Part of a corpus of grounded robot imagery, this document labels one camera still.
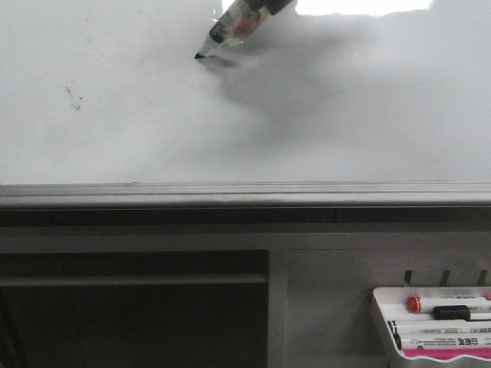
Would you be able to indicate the black hook right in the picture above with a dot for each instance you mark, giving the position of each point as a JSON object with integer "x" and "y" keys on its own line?
{"x": 482, "y": 278}

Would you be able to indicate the red capped white marker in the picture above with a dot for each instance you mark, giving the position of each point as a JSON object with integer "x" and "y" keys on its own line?
{"x": 421, "y": 304}

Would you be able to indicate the grey cabinet with shelf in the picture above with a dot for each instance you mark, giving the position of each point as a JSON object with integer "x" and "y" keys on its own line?
{"x": 219, "y": 287}

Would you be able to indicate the black capped white marker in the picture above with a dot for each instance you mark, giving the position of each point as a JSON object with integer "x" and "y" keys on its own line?
{"x": 460, "y": 312}

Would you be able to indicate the black hook middle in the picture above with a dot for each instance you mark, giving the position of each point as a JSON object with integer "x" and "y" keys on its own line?
{"x": 445, "y": 278}

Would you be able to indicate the black hook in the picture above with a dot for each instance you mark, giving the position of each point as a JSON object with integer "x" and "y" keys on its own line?
{"x": 407, "y": 278}
{"x": 445, "y": 278}
{"x": 482, "y": 278}

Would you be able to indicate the black hook left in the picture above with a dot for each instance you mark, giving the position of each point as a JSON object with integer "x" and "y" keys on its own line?
{"x": 407, "y": 278}

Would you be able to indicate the white whiteboard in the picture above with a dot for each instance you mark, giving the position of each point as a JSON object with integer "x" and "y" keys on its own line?
{"x": 325, "y": 91}

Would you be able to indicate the white marker with barcode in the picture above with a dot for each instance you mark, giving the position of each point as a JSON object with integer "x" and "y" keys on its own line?
{"x": 439, "y": 326}

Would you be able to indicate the white plastic marker tray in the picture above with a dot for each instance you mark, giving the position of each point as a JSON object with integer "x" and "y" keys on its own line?
{"x": 390, "y": 303}

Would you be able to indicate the white marker with logo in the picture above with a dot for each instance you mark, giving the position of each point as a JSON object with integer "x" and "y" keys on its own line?
{"x": 442, "y": 341}

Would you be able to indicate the grey aluminium whiteboard frame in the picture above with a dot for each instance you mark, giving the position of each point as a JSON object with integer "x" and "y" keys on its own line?
{"x": 245, "y": 195}

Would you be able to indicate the pink eraser strip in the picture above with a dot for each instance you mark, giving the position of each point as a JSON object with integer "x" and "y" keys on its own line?
{"x": 447, "y": 354}

